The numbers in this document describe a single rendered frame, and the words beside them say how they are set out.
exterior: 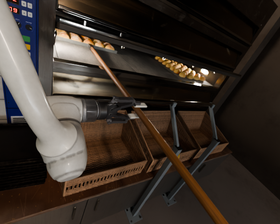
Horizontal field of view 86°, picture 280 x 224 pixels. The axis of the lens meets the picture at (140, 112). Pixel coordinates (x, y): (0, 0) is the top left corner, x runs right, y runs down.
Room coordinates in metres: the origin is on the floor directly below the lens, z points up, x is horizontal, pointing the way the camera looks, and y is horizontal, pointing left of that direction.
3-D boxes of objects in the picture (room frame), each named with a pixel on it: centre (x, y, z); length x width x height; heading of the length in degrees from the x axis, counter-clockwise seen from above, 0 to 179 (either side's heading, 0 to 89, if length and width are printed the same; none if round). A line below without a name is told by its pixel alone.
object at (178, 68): (2.10, -0.26, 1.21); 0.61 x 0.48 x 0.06; 40
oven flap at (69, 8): (1.38, -0.10, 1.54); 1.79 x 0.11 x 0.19; 130
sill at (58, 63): (1.40, -0.09, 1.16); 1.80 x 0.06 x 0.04; 130
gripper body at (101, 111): (0.52, 0.13, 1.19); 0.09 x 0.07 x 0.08; 131
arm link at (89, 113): (0.47, 0.19, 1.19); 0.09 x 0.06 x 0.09; 41
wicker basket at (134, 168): (0.80, 0.17, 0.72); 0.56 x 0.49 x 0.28; 132
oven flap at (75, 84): (1.38, -0.10, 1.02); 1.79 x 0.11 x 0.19; 130
